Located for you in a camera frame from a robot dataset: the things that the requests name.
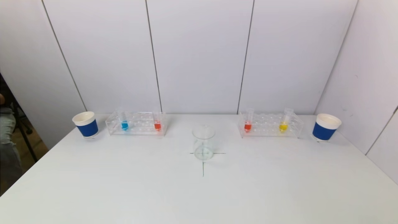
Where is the test tube with yellow pigment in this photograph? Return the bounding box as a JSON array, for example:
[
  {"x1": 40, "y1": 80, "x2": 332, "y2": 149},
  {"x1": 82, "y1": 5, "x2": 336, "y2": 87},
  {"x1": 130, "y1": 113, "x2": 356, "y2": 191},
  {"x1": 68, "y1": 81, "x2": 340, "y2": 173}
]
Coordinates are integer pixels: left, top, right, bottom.
[{"x1": 279, "y1": 108, "x2": 294, "y2": 133}]

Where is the test tube with red pigment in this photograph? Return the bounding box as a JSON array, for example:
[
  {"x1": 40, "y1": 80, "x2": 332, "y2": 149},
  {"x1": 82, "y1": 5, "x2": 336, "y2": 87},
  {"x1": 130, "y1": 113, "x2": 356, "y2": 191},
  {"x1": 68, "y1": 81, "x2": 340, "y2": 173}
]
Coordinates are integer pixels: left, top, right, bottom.
[
  {"x1": 244, "y1": 108, "x2": 255, "y2": 133},
  {"x1": 153, "y1": 109, "x2": 162, "y2": 132}
]

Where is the clear glass beaker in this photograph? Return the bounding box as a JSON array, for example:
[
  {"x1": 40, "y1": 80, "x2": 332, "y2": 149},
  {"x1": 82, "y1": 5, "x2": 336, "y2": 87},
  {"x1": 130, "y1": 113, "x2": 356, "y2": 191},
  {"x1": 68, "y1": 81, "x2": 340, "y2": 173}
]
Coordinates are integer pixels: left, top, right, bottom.
[{"x1": 192, "y1": 124, "x2": 216, "y2": 161}]

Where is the white paper cup blue sleeve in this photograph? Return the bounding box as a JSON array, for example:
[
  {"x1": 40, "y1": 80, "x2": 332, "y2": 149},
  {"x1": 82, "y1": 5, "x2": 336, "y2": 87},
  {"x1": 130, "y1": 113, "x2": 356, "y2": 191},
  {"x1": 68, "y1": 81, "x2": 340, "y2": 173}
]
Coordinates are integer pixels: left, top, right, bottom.
[
  {"x1": 312, "y1": 113, "x2": 342, "y2": 142},
  {"x1": 72, "y1": 111, "x2": 99, "y2": 138}
]

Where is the person in grey jeans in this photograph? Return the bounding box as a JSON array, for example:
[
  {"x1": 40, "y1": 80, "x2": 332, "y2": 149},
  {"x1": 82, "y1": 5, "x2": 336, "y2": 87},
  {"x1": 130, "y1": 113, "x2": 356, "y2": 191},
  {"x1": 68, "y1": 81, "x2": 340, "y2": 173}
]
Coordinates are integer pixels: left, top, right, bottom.
[{"x1": 0, "y1": 93, "x2": 24, "y2": 188}]

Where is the test tube with blue pigment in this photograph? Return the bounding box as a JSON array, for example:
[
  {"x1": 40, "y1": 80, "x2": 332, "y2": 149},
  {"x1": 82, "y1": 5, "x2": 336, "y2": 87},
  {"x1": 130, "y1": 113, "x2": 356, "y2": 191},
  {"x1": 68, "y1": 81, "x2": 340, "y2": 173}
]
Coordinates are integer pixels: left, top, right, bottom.
[{"x1": 119, "y1": 109, "x2": 129, "y2": 132}]

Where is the clear acrylic test tube rack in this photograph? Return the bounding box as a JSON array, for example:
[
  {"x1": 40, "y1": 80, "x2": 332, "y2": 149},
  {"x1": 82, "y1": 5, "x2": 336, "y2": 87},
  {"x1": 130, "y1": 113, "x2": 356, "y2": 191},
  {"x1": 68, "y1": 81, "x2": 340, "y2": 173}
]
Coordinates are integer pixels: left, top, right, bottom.
[
  {"x1": 105, "y1": 111, "x2": 167, "y2": 137},
  {"x1": 238, "y1": 112, "x2": 304, "y2": 138}
]

